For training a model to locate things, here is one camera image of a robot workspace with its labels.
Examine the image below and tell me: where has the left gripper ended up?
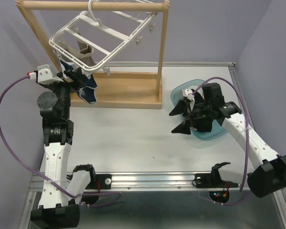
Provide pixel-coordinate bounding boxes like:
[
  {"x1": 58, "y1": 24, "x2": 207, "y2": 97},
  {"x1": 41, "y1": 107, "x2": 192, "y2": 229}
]
[{"x1": 45, "y1": 67, "x2": 86, "y2": 119}]

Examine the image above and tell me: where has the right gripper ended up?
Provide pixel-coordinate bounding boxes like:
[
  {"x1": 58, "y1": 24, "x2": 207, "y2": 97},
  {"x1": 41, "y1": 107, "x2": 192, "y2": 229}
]
[{"x1": 169, "y1": 97, "x2": 212, "y2": 135}]

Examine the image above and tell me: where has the navy underwear white trim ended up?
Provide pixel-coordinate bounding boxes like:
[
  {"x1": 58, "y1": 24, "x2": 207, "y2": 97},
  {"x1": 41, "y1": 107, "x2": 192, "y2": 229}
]
[{"x1": 60, "y1": 59, "x2": 98, "y2": 105}]

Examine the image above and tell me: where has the black underwear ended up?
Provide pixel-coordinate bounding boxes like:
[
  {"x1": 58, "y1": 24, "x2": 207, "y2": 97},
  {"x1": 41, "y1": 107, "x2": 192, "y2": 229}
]
[{"x1": 186, "y1": 93, "x2": 216, "y2": 133}]

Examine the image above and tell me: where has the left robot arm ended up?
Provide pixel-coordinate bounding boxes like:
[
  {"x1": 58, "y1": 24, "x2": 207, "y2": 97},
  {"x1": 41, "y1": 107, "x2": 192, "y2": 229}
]
[{"x1": 29, "y1": 64, "x2": 97, "y2": 229}]

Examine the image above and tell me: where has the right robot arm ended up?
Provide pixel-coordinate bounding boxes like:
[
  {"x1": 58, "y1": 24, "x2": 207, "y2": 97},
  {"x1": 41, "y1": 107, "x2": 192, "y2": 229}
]
[{"x1": 169, "y1": 83, "x2": 286, "y2": 198}]

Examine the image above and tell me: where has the white plastic clip hanger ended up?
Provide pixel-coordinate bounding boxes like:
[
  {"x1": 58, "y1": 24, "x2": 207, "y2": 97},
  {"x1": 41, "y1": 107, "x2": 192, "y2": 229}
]
[{"x1": 49, "y1": 10, "x2": 157, "y2": 73}]

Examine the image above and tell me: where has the teal plastic basin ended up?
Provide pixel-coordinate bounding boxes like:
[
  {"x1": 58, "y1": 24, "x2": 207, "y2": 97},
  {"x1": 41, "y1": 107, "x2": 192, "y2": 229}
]
[{"x1": 170, "y1": 79, "x2": 227, "y2": 141}]

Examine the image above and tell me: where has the wooden clothes rack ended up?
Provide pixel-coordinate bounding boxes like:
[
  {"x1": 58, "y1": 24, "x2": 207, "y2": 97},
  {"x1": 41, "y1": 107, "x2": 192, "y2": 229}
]
[{"x1": 15, "y1": 0, "x2": 170, "y2": 109}]

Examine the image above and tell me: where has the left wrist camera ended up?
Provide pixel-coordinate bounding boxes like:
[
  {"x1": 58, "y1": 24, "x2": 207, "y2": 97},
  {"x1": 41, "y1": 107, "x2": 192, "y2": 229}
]
[{"x1": 37, "y1": 64, "x2": 63, "y2": 85}]

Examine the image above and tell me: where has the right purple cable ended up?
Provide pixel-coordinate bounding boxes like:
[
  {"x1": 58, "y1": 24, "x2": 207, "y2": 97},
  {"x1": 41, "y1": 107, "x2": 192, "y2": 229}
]
[{"x1": 192, "y1": 76, "x2": 252, "y2": 206}]

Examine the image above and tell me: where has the purple cable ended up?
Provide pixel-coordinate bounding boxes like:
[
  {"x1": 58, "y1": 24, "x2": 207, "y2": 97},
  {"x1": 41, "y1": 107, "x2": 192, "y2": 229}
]
[
  {"x1": 0, "y1": 73, "x2": 122, "y2": 208},
  {"x1": 192, "y1": 76, "x2": 252, "y2": 206}
]

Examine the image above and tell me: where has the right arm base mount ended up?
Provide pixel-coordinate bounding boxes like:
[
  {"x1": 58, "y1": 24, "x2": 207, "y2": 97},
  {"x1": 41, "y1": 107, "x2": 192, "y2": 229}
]
[{"x1": 192, "y1": 162, "x2": 238, "y2": 188}]

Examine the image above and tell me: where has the aluminium mounting rail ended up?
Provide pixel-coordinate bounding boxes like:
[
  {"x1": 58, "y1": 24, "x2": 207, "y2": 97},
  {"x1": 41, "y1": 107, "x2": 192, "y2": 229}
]
[{"x1": 30, "y1": 171, "x2": 242, "y2": 192}]

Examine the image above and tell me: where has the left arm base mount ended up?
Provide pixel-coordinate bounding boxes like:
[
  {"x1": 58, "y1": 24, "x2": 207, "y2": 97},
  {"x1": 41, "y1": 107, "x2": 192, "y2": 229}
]
[{"x1": 86, "y1": 174, "x2": 112, "y2": 191}]

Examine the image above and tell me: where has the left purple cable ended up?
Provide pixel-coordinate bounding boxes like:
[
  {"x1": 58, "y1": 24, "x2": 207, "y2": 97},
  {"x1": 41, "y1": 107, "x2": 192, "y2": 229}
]
[{"x1": 0, "y1": 73, "x2": 122, "y2": 208}]

